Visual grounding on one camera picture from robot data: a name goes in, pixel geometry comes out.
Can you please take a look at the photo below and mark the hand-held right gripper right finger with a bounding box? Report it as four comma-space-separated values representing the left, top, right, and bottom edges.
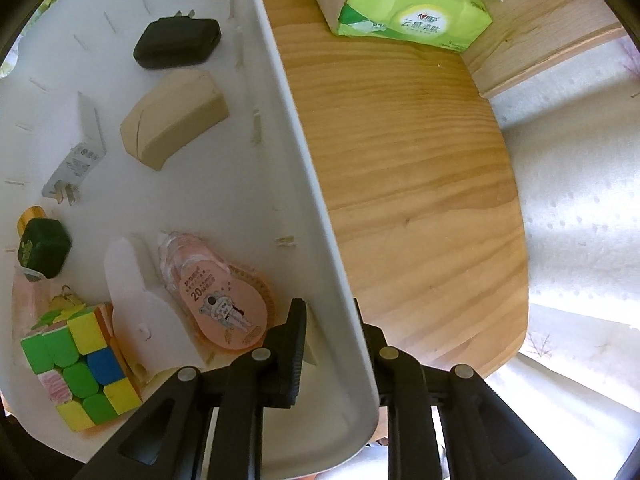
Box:
354, 299, 573, 480

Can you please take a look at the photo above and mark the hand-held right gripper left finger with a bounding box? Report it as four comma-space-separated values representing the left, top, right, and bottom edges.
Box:
72, 298, 308, 480

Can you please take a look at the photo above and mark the pink correction tape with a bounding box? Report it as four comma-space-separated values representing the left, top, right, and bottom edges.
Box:
157, 231, 276, 351

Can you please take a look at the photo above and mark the white curved plastic piece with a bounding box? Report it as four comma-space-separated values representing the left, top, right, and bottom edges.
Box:
103, 236, 196, 383

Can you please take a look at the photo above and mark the white plastic tray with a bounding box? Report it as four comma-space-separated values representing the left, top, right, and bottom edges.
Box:
0, 0, 381, 478

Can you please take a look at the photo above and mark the colourful puzzle cube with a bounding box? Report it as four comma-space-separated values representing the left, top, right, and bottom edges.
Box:
20, 302, 143, 433

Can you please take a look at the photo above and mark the beige translucent case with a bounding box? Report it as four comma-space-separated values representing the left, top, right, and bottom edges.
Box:
120, 70, 230, 172

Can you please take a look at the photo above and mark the green bottle with gold cap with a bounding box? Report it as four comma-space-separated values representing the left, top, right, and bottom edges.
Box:
16, 205, 72, 279

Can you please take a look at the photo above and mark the white square plug adapter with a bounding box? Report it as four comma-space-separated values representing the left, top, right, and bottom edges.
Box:
41, 91, 108, 207

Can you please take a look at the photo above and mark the black plug charger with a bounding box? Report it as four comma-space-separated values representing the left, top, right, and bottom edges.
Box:
132, 10, 222, 71

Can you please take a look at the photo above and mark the white floral curtain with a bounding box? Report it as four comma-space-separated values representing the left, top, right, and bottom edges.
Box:
470, 30, 640, 461

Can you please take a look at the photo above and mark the person's dark clothing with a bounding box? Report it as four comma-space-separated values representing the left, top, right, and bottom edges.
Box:
0, 400, 86, 480

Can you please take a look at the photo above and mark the green tissue pack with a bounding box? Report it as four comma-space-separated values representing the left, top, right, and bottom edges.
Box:
307, 0, 503, 54

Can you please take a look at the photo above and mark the wooden side panel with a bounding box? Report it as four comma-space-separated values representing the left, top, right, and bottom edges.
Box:
462, 0, 636, 98

